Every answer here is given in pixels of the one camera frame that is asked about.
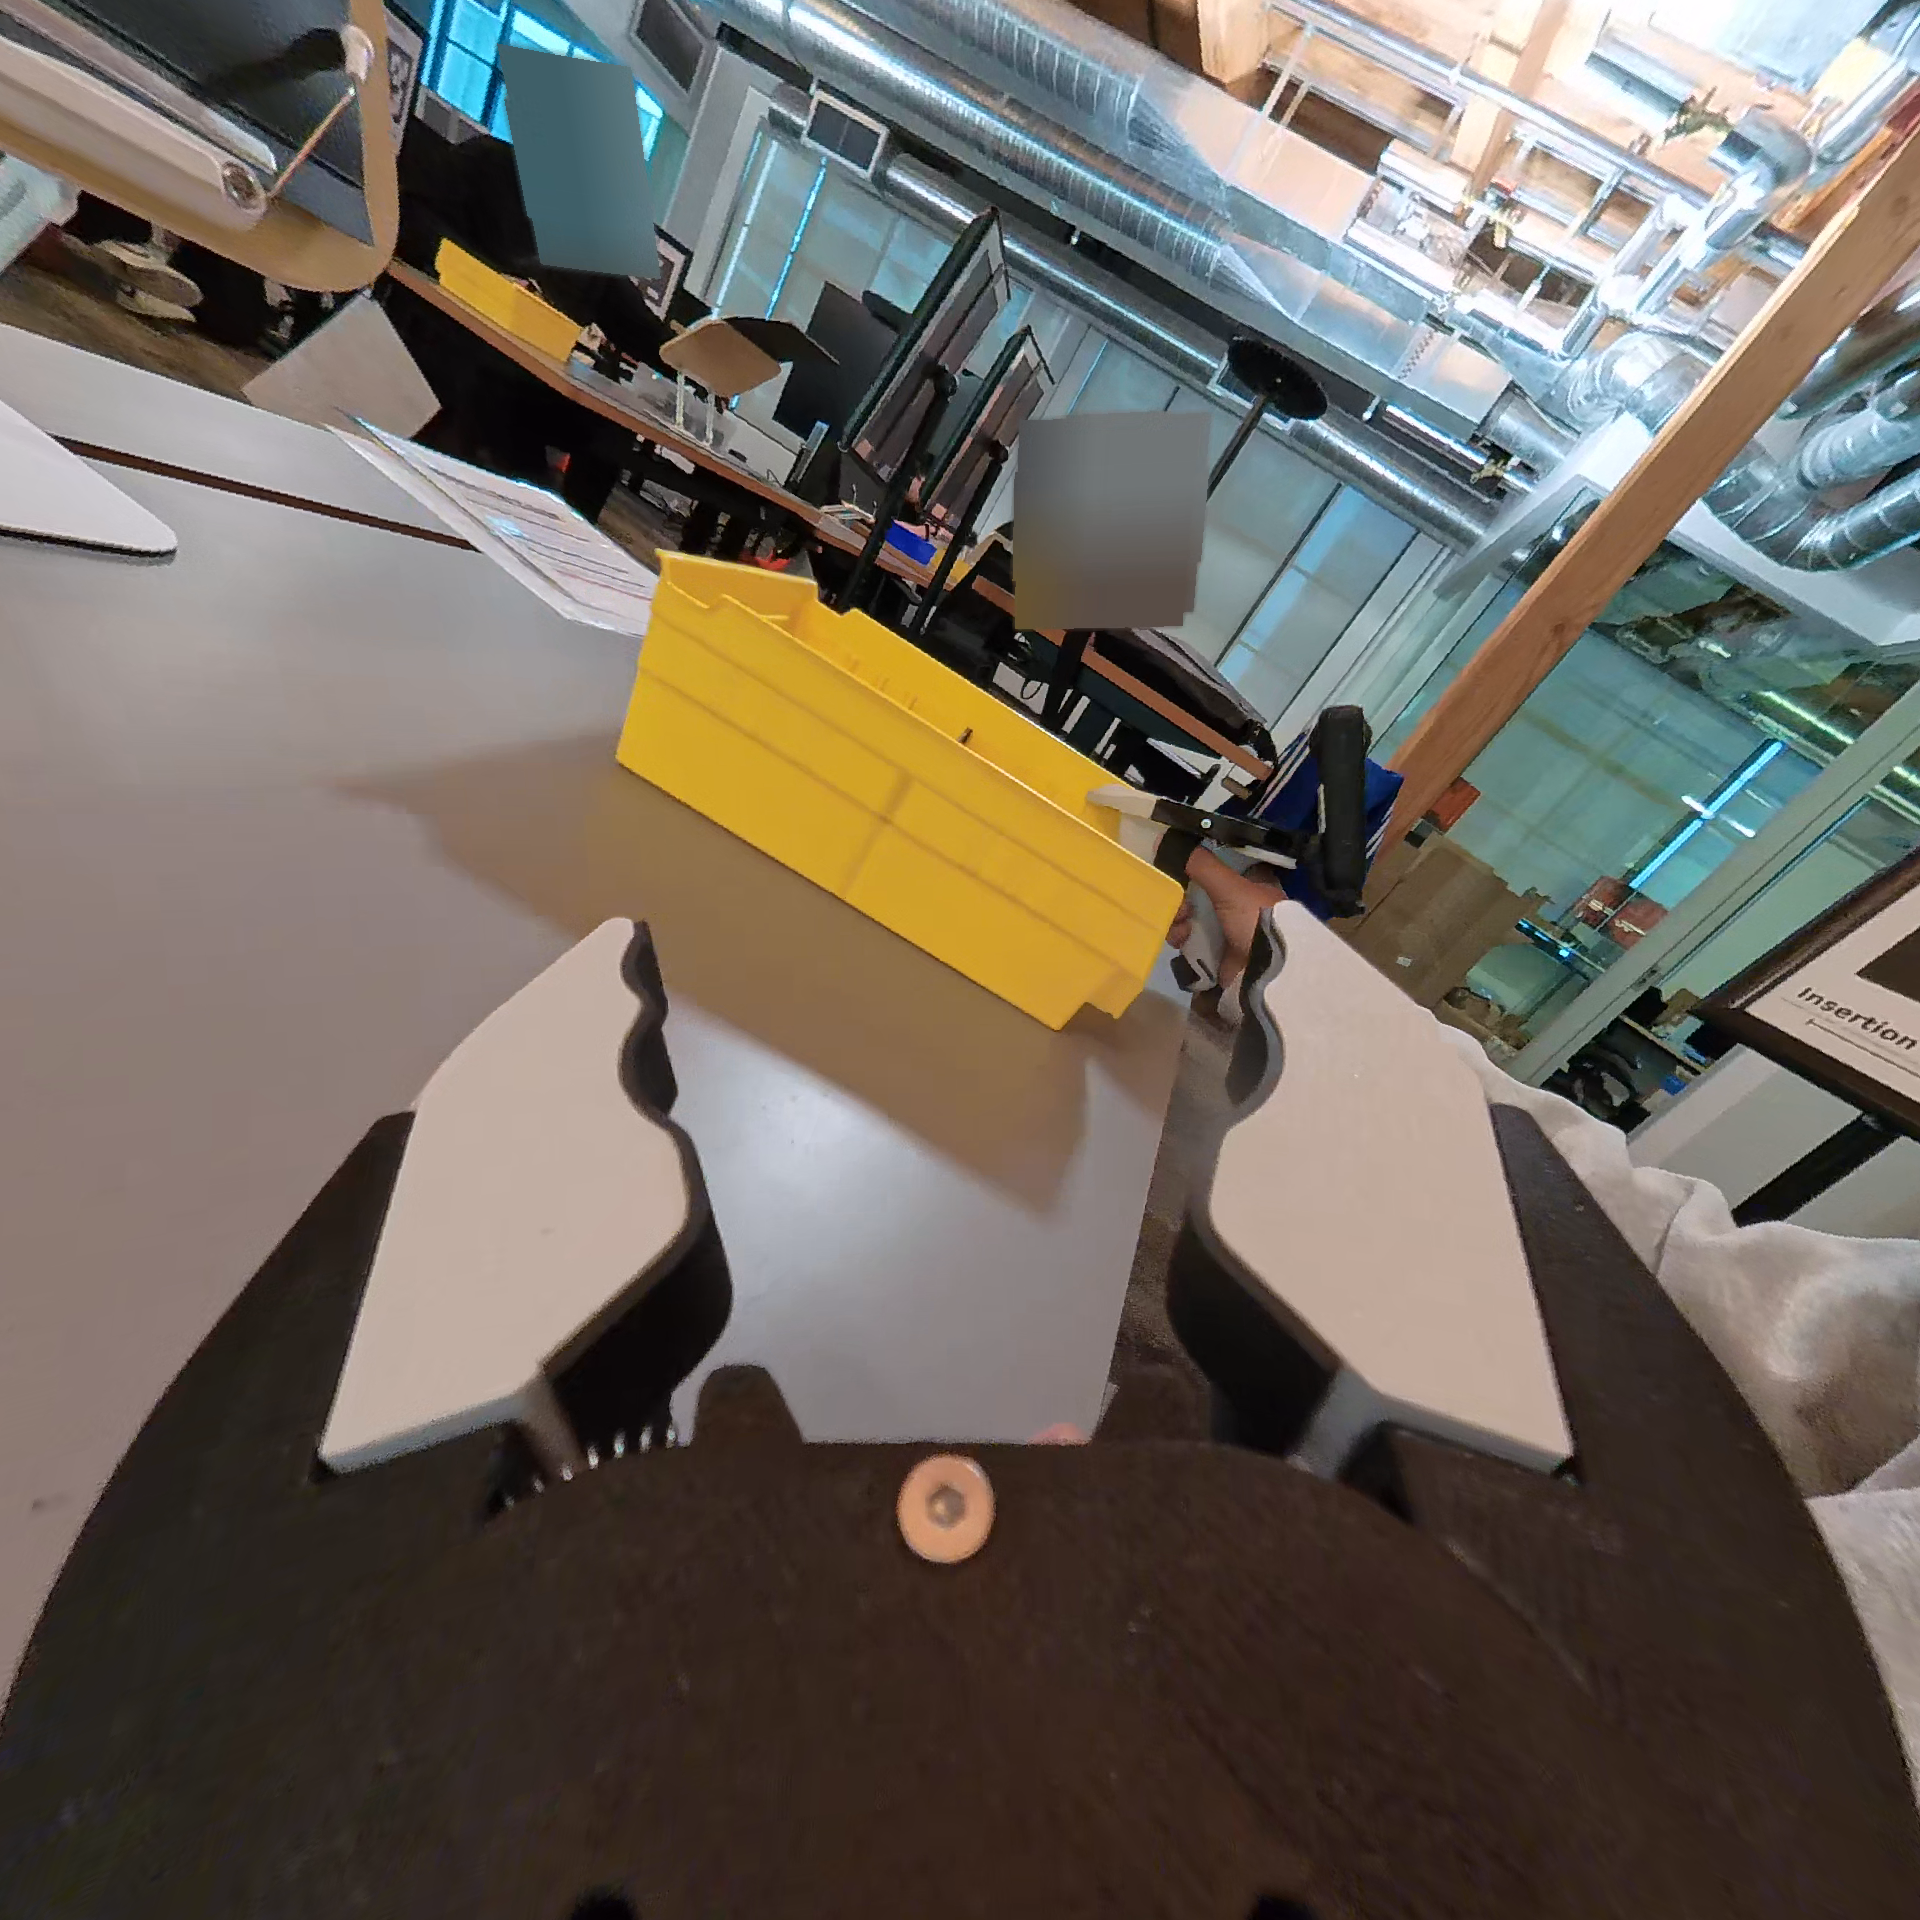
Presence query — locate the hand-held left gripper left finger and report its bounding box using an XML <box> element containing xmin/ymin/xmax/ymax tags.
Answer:
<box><xmin>315</xmin><ymin>915</ymin><xmax>737</xmax><ymax>1479</ymax></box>

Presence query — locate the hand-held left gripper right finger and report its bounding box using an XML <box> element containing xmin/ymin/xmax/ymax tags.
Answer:
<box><xmin>1169</xmin><ymin>901</ymin><xmax>1578</xmax><ymax>1484</ymax></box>

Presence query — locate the person's right hand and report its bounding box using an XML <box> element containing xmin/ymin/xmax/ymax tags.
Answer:
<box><xmin>1185</xmin><ymin>848</ymin><xmax>1296</xmax><ymax>1010</ymax></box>

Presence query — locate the blue striped cloth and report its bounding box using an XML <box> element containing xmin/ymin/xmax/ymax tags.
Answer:
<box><xmin>1217</xmin><ymin>749</ymin><xmax>1406</xmax><ymax>904</ymax></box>

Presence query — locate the cardboard box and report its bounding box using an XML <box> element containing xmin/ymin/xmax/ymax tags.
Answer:
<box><xmin>1358</xmin><ymin>833</ymin><xmax>1548</xmax><ymax>1010</ymax></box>

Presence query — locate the black computer monitor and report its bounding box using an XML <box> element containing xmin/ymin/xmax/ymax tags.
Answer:
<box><xmin>915</xmin><ymin>322</ymin><xmax>1052</xmax><ymax>531</ymax></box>
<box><xmin>836</xmin><ymin>211</ymin><xmax>1011</xmax><ymax>497</ymax></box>

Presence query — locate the black round floor lamp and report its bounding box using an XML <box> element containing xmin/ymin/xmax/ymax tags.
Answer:
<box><xmin>1201</xmin><ymin>336</ymin><xmax>1329</xmax><ymax>501</ymax></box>

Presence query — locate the black framed sign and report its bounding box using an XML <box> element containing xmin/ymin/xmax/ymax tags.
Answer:
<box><xmin>1686</xmin><ymin>856</ymin><xmax>1920</xmax><ymax>1143</ymax></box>

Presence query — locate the long wood-edged table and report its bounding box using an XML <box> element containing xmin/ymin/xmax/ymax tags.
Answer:
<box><xmin>392</xmin><ymin>257</ymin><xmax>1278</xmax><ymax>781</ymax></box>

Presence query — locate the laminated paper sheet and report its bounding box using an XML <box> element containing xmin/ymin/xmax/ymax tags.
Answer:
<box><xmin>333</xmin><ymin>420</ymin><xmax>662</xmax><ymax>636</ymax></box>

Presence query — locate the small yellow plastic bin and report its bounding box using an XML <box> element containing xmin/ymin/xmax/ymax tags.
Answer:
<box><xmin>434</xmin><ymin>241</ymin><xmax>582</xmax><ymax>362</ymax></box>

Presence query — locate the white rounded board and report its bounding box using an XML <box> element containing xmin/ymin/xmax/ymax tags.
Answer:
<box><xmin>0</xmin><ymin>397</ymin><xmax>179</xmax><ymax>560</ymax></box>

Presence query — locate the grey flat panel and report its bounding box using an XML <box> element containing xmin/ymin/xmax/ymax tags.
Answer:
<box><xmin>240</xmin><ymin>292</ymin><xmax>441</xmax><ymax>442</ymax></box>

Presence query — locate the wood-edged dark board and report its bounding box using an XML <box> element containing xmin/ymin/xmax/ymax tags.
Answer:
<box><xmin>0</xmin><ymin>0</ymin><xmax>404</xmax><ymax>295</ymax></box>

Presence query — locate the wooden post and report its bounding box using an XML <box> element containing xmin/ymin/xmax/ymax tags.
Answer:
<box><xmin>1371</xmin><ymin>143</ymin><xmax>1920</xmax><ymax>859</ymax></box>

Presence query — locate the silver ventilation duct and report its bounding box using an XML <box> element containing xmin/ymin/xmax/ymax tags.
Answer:
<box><xmin>721</xmin><ymin>0</ymin><xmax>1501</xmax><ymax>544</ymax></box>

